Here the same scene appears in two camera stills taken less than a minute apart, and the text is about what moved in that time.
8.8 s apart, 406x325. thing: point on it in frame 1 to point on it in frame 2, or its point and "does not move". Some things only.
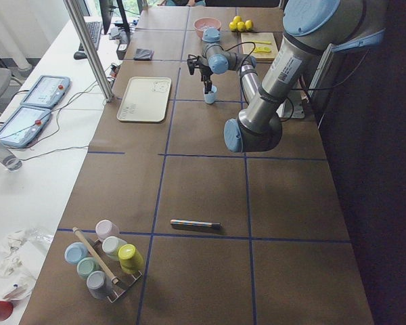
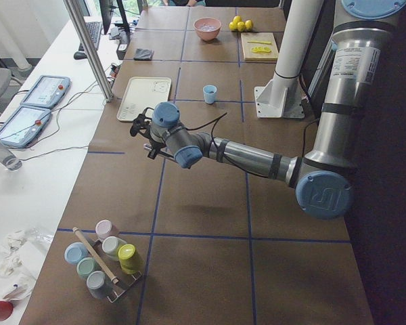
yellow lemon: (249, 24) does not move
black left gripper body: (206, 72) to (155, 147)
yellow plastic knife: (262, 42) does not move
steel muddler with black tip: (196, 225) to (149, 147)
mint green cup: (86, 265) does not move
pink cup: (105, 228) does not move
